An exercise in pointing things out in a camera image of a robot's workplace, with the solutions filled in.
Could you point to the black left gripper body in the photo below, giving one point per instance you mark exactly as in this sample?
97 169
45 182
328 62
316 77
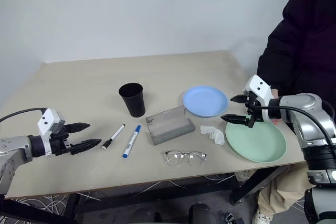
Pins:
60 144

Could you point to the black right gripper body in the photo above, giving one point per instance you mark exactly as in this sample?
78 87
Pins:
254 113

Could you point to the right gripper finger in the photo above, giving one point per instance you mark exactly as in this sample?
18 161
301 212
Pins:
239 98
235 118

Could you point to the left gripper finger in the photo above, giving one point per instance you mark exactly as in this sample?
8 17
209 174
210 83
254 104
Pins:
77 127
85 145

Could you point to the white tissue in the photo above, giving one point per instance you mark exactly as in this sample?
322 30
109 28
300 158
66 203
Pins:
214 133

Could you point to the light green plate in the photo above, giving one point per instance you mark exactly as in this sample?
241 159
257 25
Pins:
257 142

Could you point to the white marker with black cap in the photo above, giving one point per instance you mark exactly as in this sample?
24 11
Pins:
115 134

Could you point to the white marker with blue cap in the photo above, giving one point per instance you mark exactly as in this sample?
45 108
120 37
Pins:
131 141

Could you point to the clear frame eyeglasses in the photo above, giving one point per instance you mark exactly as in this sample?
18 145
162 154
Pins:
183 153

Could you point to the grey glasses case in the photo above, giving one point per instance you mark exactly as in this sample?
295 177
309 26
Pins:
170 127

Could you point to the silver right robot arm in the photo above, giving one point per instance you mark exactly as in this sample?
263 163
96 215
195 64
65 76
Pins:
309 119

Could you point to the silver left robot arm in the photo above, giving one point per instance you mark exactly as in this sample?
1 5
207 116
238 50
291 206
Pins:
15 153

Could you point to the person's bare hand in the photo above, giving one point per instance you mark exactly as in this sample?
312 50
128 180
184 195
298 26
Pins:
275 93

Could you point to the light blue plate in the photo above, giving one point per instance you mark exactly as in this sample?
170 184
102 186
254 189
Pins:
204 100

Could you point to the black plastic cup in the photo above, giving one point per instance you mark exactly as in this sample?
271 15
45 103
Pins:
132 100

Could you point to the beige trousers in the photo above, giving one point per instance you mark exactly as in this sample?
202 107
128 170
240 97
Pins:
283 190

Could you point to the person in black jacket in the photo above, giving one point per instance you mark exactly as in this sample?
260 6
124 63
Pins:
304 37

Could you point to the small black floor device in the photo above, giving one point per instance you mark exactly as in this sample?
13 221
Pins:
231 218

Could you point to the dark rounded shape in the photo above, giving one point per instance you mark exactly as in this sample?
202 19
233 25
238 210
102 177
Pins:
203 214

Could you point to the white sneaker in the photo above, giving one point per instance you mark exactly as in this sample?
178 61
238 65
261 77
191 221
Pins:
261 216

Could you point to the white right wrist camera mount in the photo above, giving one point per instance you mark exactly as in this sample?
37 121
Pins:
260 87

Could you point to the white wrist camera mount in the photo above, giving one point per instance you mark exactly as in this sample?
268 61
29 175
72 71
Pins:
46 121
260 87

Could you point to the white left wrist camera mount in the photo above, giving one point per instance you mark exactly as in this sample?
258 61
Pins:
46 121

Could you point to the black table frame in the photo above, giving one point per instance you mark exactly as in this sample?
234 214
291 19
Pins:
248 187

